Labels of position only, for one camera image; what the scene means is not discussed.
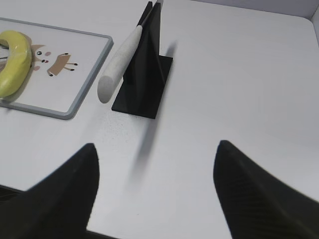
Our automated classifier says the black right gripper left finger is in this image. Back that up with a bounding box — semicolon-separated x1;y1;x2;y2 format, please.
0;143;100;239

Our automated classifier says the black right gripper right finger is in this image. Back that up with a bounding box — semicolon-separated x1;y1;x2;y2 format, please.
213;140;319;239

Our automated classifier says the white-handled kitchen knife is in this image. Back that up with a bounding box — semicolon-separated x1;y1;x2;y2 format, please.
97;13;150;104

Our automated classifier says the yellow plastic banana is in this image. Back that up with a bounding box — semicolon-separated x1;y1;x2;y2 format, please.
0;30;32;98

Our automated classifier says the black knife stand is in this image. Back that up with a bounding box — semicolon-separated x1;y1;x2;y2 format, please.
112;0;173;119

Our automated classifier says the white grey-rimmed cutting board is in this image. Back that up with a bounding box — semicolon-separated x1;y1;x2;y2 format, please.
0;18;113;120

